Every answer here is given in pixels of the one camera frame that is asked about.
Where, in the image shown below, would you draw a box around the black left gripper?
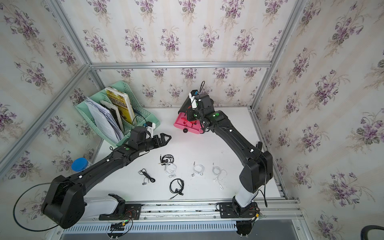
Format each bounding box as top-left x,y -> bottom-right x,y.
136,132 -> 172,154

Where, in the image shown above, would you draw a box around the pink top drawer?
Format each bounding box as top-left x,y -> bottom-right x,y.
174,113 -> 203,134

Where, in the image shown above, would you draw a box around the white earphones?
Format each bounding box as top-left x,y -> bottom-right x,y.
212,164 -> 228,190
192,162 -> 205,177
165,163 -> 177,178

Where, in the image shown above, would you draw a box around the red earphones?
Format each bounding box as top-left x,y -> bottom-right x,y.
183,121 -> 197,128

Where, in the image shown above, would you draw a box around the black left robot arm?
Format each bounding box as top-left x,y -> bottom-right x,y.
41,127 -> 172,229

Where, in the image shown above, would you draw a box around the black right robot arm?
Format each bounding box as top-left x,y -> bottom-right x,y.
179,90 -> 273,215

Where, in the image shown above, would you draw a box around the black drawer cabinet shell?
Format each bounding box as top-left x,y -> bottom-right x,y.
178,97 -> 192,116

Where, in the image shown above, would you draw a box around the black earphones top coil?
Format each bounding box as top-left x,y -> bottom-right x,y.
160,154 -> 175,166

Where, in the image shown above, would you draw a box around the black earphones coil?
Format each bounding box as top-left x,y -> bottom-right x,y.
169,178 -> 185,200
160,154 -> 175,166

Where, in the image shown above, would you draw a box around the black earphones left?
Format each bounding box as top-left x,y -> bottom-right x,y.
138,169 -> 156,186

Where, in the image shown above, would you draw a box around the black earphones bottom coil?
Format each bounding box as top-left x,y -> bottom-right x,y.
169,178 -> 185,200

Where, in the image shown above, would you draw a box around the dark thin book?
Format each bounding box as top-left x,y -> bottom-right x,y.
100,100 -> 124,132

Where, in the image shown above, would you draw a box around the yellow book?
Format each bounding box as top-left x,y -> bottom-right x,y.
105,87 -> 137,126

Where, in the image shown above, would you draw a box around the white paper stack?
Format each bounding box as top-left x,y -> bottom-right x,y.
85,98 -> 124,144

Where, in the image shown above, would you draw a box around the small black clip device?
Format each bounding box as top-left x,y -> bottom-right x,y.
256,141 -> 263,152

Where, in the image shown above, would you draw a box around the blue lidded shiny can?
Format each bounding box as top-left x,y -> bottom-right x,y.
71,158 -> 92,173

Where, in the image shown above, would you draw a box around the black office chair edge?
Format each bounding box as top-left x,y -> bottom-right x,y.
360,224 -> 384,240

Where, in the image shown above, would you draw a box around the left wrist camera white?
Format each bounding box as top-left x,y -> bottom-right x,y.
145,122 -> 156,139

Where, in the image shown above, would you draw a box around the aluminium mounting rail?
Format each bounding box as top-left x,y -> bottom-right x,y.
53,197 -> 304,224

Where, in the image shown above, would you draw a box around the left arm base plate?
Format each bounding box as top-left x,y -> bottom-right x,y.
98,194 -> 142,221

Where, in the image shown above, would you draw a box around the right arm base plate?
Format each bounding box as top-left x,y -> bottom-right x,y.
216,202 -> 260,219

